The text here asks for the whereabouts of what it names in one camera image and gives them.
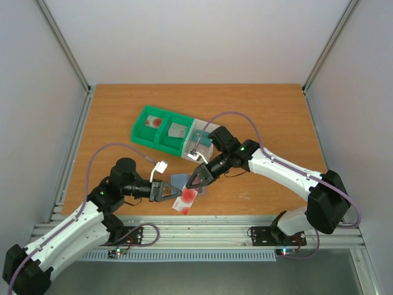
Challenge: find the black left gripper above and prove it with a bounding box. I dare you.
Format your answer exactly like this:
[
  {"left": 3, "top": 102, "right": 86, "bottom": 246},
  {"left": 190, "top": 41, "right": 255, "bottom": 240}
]
[{"left": 123, "top": 178, "right": 182, "bottom": 202}]

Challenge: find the white red circles card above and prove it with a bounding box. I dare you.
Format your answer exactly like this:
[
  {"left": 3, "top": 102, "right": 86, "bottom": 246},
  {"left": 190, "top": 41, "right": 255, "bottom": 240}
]
[{"left": 172, "top": 187, "right": 198, "bottom": 215}]

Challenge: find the white floral credit card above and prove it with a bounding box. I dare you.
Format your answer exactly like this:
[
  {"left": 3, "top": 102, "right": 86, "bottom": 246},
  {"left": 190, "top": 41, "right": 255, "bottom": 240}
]
[{"left": 176, "top": 127, "right": 188, "bottom": 138}]

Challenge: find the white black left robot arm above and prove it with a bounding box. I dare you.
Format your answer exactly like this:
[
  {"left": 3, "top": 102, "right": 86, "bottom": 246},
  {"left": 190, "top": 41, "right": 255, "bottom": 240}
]
[{"left": 2, "top": 158, "right": 182, "bottom": 294}]

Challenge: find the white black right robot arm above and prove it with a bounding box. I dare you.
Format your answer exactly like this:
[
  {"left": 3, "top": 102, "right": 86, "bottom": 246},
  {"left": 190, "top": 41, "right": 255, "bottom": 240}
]
[{"left": 185, "top": 127, "right": 350, "bottom": 244}]

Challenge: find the teal credit card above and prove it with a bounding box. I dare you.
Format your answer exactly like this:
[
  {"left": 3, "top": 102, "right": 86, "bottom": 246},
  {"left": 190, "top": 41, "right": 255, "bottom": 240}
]
[{"left": 192, "top": 130, "right": 211, "bottom": 147}]

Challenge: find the silver grey card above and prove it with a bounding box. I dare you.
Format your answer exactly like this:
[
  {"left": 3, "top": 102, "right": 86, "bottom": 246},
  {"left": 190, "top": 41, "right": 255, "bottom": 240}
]
[{"left": 168, "top": 123, "right": 186, "bottom": 138}]

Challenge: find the red patterned card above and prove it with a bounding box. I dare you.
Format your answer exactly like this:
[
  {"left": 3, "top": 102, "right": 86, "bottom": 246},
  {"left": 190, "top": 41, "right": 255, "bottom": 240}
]
[{"left": 145, "top": 115, "right": 163, "bottom": 129}]

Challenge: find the white storage bin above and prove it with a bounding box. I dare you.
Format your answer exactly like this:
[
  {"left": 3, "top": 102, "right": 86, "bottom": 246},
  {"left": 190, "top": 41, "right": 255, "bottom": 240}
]
[{"left": 181, "top": 119, "right": 219, "bottom": 163}]

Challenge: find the green double storage bin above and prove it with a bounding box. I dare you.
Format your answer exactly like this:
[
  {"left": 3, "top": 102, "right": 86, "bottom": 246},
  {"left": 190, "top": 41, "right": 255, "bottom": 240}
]
[{"left": 130, "top": 105, "right": 194, "bottom": 157}]

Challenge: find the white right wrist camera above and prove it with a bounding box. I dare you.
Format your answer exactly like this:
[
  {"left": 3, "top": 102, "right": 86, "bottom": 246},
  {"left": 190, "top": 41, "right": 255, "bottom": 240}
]
[{"left": 187, "top": 148, "right": 208, "bottom": 163}]

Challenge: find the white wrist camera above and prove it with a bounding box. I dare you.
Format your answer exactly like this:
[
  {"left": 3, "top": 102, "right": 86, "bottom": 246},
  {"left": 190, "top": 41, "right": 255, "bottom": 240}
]
[
  {"left": 187, "top": 148, "right": 208, "bottom": 163},
  {"left": 150, "top": 160, "right": 168, "bottom": 183}
]

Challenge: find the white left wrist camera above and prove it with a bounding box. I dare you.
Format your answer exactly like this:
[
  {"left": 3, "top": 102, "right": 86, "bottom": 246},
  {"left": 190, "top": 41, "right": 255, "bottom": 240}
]
[{"left": 150, "top": 160, "right": 168, "bottom": 183}]

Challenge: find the aluminium front rail frame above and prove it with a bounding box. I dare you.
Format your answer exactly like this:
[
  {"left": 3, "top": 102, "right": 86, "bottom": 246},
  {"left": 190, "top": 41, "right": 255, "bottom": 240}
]
[{"left": 28, "top": 213, "right": 366, "bottom": 250}]

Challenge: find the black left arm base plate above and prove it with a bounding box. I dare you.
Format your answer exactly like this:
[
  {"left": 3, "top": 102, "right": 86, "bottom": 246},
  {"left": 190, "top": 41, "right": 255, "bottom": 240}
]
[{"left": 105, "top": 227, "right": 143, "bottom": 246}]

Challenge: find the grey slotted cable duct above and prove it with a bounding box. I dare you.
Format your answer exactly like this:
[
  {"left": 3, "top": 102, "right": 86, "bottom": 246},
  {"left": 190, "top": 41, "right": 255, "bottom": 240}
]
[{"left": 79, "top": 250, "right": 276, "bottom": 263}]

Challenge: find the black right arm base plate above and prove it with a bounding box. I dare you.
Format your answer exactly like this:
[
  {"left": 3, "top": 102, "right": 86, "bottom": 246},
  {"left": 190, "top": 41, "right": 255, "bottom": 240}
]
[{"left": 247, "top": 226, "right": 307, "bottom": 246}]

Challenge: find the left aluminium corner post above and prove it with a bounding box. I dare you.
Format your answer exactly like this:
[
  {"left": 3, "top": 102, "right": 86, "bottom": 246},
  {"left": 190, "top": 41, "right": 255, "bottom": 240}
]
[{"left": 34, "top": 0, "right": 91, "bottom": 94}]

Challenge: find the aluminium corner post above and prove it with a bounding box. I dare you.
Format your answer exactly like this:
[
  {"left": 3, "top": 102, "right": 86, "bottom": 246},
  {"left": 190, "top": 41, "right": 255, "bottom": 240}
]
[
  {"left": 34, "top": 0, "right": 91, "bottom": 94},
  {"left": 302, "top": 0, "right": 360, "bottom": 96}
]

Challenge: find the right aluminium corner post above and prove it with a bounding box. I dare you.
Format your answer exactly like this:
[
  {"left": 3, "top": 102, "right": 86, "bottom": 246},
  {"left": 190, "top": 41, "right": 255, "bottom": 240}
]
[{"left": 302, "top": 0, "right": 360, "bottom": 96}]

